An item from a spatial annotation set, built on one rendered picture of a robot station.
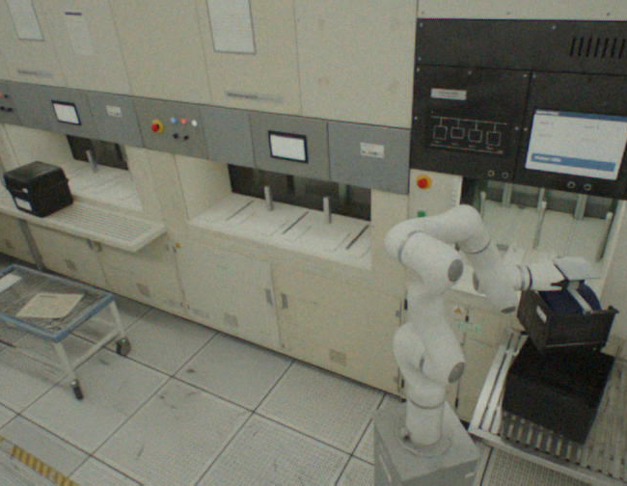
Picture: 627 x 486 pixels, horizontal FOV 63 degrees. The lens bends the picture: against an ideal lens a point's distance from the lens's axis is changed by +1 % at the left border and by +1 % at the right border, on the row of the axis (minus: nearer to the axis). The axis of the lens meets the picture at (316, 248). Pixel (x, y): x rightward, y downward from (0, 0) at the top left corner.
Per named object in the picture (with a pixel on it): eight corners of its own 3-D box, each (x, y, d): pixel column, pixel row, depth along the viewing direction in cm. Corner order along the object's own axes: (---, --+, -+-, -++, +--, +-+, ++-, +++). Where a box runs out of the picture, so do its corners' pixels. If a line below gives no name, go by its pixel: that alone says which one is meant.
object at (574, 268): (512, 321, 191) (526, 250, 174) (566, 317, 191) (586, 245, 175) (542, 369, 170) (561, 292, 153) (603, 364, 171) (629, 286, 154)
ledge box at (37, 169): (12, 211, 331) (-5, 174, 317) (51, 193, 351) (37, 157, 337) (40, 221, 317) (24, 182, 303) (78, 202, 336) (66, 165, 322)
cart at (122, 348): (-25, 357, 335) (-59, 298, 309) (42, 310, 373) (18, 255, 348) (81, 404, 295) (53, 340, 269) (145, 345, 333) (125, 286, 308)
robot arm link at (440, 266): (430, 346, 165) (472, 375, 154) (404, 368, 160) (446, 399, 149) (422, 220, 135) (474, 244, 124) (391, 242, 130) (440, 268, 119)
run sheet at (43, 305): (13, 317, 292) (12, 314, 291) (37, 292, 312) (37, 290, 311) (63, 319, 287) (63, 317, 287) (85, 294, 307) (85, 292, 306)
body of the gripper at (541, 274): (514, 278, 171) (547, 275, 171) (527, 296, 162) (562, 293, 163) (517, 258, 167) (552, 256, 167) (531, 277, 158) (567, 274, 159)
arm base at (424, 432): (409, 463, 165) (411, 425, 155) (386, 418, 181) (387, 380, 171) (462, 447, 169) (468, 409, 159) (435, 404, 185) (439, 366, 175)
